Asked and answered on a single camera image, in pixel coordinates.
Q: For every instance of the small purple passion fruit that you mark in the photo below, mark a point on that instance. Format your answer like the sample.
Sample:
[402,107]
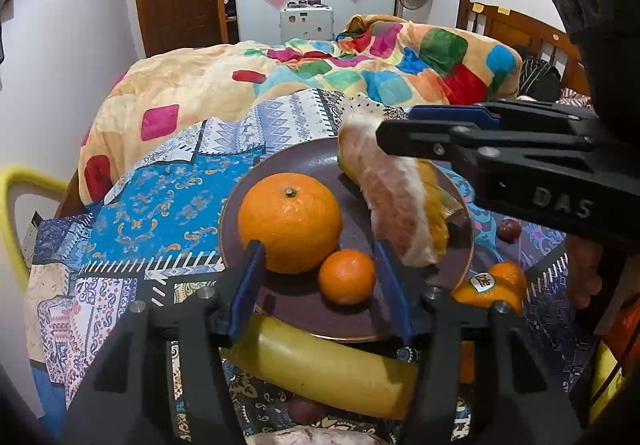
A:
[509,231]
[306,411]

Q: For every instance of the large orange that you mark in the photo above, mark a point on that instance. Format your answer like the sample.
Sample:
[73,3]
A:
[290,220]

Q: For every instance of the colourful patchwork quilt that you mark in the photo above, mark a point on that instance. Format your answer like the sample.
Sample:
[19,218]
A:
[200,80]

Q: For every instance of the blue patterned bed sheet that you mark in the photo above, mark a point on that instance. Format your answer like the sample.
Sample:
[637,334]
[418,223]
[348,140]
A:
[160,205]

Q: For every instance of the person's right hand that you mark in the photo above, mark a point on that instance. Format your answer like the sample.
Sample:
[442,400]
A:
[584,272]

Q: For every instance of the yellow banana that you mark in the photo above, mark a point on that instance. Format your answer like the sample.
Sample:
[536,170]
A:
[320,370]

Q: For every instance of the peeled pomelo segment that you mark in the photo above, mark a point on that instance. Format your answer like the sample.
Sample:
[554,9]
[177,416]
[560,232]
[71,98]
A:
[390,195]

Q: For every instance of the wooden bed headboard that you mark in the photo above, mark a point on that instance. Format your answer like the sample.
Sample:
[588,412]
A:
[545,37]

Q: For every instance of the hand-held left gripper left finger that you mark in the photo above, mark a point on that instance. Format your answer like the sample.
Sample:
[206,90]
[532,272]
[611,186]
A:
[248,287]

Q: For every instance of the dark hanging cloth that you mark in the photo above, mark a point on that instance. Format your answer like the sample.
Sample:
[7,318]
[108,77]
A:
[6,20]

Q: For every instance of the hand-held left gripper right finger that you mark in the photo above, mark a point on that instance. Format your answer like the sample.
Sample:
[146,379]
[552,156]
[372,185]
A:
[396,297]

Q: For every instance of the orange with sticker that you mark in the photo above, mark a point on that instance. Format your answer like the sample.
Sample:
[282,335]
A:
[505,290]

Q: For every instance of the yellow and orange bag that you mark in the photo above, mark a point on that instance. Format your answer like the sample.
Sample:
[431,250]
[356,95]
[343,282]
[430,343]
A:
[612,370]

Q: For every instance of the yellow plastic chair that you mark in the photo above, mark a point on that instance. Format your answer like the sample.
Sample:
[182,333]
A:
[10,205]

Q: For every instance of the brown round plate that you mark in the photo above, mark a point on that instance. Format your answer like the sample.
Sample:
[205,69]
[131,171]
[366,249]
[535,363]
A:
[357,230]

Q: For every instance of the black bag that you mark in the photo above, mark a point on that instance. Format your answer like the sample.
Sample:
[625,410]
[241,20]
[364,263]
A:
[540,77]

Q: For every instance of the white box appliance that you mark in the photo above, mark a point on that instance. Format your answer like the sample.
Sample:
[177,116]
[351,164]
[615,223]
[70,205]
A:
[306,24]

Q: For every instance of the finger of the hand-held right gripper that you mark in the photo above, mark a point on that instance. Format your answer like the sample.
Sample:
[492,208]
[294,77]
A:
[450,114]
[425,139]

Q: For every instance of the small mandarin orange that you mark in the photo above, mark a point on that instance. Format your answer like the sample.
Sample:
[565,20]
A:
[347,277]

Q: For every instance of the pale peeled pomelo piece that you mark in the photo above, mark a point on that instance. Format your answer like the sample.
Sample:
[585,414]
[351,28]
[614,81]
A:
[310,437]

